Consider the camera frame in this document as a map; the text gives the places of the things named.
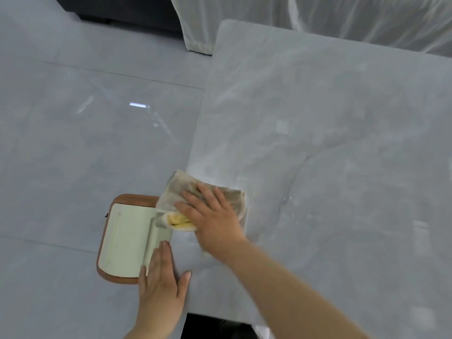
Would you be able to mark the person's left hand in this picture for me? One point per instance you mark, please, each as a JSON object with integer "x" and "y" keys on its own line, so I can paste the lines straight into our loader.
{"x": 160, "y": 296}

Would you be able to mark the person's right hand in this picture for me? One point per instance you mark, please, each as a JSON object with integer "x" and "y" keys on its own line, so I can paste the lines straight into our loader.
{"x": 215, "y": 225}

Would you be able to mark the beige cleaning cloth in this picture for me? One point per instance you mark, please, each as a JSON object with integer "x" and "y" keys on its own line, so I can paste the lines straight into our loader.
{"x": 180, "y": 190}

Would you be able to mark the person's right forearm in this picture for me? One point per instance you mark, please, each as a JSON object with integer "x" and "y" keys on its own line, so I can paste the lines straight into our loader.
{"x": 293, "y": 296}

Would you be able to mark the person's left forearm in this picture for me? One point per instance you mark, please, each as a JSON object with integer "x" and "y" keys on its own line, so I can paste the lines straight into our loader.
{"x": 152, "y": 331}

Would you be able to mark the person's left leg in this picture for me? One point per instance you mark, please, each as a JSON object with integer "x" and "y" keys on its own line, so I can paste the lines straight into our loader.
{"x": 212, "y": 328}

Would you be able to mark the grey marble table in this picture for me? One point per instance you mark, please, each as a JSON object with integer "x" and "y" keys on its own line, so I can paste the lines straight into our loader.
{"x": 335, "y": 137}

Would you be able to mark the sofa with white cover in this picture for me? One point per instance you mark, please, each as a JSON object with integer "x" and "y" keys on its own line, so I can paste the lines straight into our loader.
{"x": 318, "y": 17}

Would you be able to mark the cream stool with brown frame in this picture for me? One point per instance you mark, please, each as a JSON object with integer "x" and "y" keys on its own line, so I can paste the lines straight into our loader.
{"x": 123, "y": 243}

